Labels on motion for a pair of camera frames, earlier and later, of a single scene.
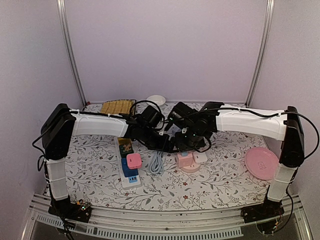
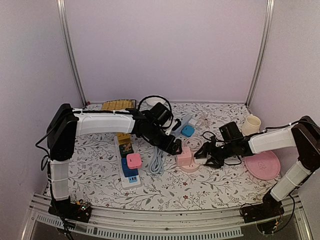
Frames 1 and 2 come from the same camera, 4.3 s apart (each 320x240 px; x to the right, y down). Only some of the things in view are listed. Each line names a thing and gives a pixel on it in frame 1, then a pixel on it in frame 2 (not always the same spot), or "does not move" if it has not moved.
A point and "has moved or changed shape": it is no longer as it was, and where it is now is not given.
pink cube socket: (184, 161) does not move
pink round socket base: (192, 168) does not move
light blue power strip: (157, 165) has moved or changed shape
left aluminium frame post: (61, 5) does not move
